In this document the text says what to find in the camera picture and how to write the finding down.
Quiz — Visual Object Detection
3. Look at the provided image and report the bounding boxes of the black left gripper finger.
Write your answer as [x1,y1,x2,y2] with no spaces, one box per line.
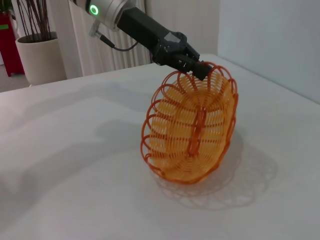
[174,57,210,81]
[186,56,213,75]

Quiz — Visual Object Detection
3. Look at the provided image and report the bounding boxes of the grey left gripper cable plug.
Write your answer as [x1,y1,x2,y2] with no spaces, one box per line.
[89,22,140,53]

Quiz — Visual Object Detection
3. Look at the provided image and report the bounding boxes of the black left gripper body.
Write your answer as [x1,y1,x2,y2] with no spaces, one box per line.
[116,7,201,72]

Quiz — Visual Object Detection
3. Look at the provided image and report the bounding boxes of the white round plant pot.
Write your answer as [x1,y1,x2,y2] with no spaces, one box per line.
[15,31,67,86]

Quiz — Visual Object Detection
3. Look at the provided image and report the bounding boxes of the white ribbed radiator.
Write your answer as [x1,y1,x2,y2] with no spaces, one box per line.
[68,0,155,77]

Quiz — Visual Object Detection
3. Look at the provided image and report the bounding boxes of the dark bare plant twigs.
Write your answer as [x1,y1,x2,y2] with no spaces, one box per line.
[11,0,55,42]

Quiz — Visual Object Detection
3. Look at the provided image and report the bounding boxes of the orange woven plastic basket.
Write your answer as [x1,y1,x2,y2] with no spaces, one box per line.
[140,61,239,186]

